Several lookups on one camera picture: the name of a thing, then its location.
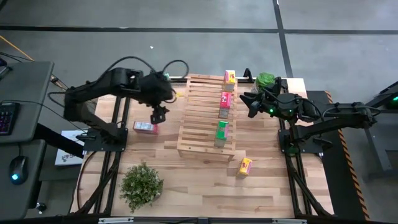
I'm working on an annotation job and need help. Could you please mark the black backlit keyboard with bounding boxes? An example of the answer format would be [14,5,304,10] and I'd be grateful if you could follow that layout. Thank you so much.
[0,101,20,136]

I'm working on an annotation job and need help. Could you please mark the black platform with hazard stripe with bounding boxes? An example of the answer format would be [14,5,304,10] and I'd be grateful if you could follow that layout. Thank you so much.
[306,90,371,221]

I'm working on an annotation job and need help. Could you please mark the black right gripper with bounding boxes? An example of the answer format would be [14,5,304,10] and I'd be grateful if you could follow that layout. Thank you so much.
[239,93,279,119]

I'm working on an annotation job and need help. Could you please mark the black metal rig frame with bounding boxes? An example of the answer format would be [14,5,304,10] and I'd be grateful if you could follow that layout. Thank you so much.
[70,67,335,224]

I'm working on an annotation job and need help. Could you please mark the black desk cable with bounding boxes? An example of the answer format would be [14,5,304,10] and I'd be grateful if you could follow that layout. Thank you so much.
[0,98,88,133]

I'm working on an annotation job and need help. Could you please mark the yellow cable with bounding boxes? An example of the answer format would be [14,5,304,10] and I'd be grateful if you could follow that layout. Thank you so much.
[0,35,35,62]

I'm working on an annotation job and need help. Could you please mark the green succulent in white pot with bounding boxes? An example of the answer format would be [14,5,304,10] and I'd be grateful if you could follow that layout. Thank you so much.
[254,72,277,94]

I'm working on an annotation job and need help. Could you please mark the white printed box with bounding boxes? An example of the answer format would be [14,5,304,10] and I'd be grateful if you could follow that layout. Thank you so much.
[54,129,86,167]

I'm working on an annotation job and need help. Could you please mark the red Froot Loops cereal box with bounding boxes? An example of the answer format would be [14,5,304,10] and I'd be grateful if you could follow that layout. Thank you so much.
[132,120,159,135]
[218,91,233,120]

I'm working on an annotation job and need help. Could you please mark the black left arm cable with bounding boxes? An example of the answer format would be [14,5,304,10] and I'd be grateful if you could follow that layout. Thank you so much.
[48,55,190,108]

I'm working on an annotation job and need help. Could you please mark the slatted wooden shelf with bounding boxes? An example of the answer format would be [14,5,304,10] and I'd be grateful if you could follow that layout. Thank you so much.
[176,73,239,163]

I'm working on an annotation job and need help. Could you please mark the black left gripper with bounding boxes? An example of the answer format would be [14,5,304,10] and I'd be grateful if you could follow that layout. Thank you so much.
[150,105,170,125]

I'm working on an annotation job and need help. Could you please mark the yellow Corn Pops cereal box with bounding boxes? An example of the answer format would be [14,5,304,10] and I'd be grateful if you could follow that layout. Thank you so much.
[236,157,253,180]
[223,70,238,93]

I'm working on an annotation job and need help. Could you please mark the black computer mouse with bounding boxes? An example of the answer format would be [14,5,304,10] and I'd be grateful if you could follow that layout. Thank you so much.
[8,155,29,186]

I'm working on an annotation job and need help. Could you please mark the black neighbouring robot stand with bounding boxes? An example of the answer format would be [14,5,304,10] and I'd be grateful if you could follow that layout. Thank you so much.
[362,80,398,183]

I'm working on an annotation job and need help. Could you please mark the bushy small-leaved potted plant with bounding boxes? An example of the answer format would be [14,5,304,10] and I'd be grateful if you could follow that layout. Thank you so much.
[119,161,165,214]

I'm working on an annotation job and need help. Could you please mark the grey desk top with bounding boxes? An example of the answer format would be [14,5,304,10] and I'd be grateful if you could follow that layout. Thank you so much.
[0,139,47,220]
[0,61,55,144]

